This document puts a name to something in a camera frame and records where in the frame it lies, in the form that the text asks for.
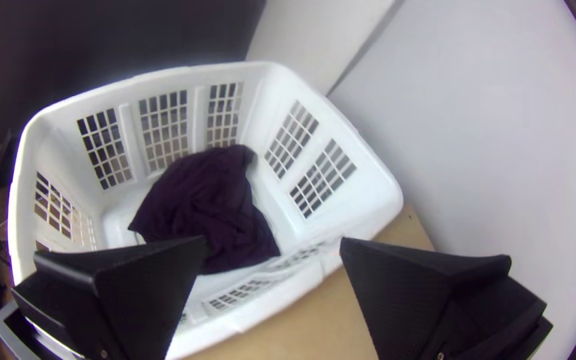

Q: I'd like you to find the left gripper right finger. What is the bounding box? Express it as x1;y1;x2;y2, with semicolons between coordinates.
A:
339;237;554;360

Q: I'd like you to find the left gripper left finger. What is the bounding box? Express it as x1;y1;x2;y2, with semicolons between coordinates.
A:
10;235;210;360

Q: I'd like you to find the black t-shirt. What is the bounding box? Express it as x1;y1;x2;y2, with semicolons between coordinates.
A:
127;143;282;275

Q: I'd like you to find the white laundry basket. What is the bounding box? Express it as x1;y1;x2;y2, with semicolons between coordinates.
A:
7;61;405;360

